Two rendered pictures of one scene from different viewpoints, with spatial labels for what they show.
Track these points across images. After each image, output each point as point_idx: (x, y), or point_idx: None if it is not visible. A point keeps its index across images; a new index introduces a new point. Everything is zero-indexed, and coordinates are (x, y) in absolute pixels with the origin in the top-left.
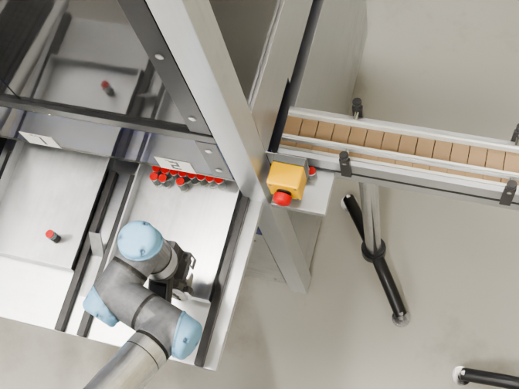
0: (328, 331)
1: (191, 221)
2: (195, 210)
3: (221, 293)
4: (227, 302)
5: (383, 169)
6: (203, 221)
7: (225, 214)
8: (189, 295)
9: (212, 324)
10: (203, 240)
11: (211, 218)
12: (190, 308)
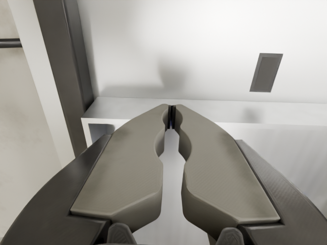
0: None
1: (198, 229)
2: (193, 241)
3: (69, 133)
4: (60, 108)
5: None
6: (175, 231)
7: (139, 241)
8: (41, 207)
9: (43, 37)
10: (166, 209)
11: (162, 236)
12: (153, 74)
